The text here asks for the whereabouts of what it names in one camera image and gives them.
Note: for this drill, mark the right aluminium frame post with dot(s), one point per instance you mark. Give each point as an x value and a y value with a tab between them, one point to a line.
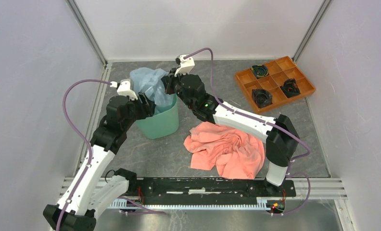
311	29

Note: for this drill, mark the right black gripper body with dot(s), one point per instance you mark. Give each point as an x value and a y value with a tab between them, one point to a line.
174	85

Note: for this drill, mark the black round part front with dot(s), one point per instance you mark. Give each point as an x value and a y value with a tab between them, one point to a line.
261	97

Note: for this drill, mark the salmon pink cloth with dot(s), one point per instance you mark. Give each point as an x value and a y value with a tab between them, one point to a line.
234	153

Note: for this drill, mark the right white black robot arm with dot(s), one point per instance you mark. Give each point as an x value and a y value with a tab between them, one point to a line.
278	134

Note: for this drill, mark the orange compartment tray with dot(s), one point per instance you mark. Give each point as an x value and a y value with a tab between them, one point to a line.
279	71

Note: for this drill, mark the black round part right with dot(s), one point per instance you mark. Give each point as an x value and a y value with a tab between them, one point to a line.
290	88

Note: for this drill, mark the black coil with yellow-green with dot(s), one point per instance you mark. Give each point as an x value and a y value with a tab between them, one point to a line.
259	71

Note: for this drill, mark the aluminium frame post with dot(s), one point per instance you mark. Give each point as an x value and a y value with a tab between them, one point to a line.
311	29
86	30

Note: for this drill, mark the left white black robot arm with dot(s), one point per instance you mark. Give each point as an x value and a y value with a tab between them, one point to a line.
80	207

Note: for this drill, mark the left aluminium frame post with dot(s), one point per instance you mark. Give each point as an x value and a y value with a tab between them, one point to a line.
86	30

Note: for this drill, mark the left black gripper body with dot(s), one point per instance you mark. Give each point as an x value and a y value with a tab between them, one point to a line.
137	111

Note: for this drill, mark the black round part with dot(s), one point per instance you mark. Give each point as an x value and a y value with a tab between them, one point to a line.
261	97
290	88

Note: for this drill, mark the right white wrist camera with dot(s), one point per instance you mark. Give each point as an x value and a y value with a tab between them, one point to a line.
185	63

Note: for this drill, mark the light blue plastic trash bag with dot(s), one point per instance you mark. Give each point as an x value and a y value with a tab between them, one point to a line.
148	81

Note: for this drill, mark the green plastic trash bin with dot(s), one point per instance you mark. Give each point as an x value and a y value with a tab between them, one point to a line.
162	124

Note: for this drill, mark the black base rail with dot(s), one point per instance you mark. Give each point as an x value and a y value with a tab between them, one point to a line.
157	193

